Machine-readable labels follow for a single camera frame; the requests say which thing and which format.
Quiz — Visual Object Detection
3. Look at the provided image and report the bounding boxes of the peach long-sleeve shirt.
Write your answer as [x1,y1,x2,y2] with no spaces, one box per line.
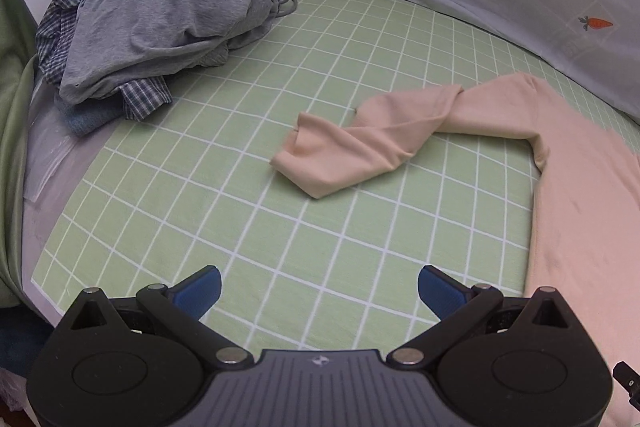
[270,73,640,427]

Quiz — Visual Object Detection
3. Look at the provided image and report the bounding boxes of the green checked bed sheet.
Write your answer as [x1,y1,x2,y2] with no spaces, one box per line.
[30,0,640,353]

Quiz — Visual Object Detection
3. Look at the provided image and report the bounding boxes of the green curtain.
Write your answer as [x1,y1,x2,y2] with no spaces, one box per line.
[0,0,40,309]

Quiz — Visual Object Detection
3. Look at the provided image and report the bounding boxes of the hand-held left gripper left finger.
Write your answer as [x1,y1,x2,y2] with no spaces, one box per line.
[64,265,255,368]

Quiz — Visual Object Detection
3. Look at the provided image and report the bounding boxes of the blue plaid shirt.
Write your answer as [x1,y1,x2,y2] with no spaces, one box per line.
[36,0,174,122]

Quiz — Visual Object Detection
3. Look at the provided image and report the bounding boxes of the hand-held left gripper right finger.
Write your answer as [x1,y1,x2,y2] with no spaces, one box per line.
[386,265,577,368]

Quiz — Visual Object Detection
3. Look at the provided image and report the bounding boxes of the clear plastic sheet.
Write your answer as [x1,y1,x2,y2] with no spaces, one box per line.
[28,75,107,204]

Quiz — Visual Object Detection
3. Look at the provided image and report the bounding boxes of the grey sweatshirt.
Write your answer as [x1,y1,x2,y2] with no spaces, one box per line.
[59,0,262,106]

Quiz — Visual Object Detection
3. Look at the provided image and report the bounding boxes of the blue denim garment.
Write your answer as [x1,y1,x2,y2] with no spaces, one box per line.
[54,95,132,138]

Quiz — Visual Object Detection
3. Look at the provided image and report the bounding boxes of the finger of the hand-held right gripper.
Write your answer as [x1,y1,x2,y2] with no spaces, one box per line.
[612,361,640,412]

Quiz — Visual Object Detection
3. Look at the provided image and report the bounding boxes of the dark blue cloth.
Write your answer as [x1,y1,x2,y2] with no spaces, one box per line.
[0,305,56,379]

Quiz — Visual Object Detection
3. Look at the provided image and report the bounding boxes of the dark grey drawstring pants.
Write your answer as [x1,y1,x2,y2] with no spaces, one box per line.
[199,0,299,68]

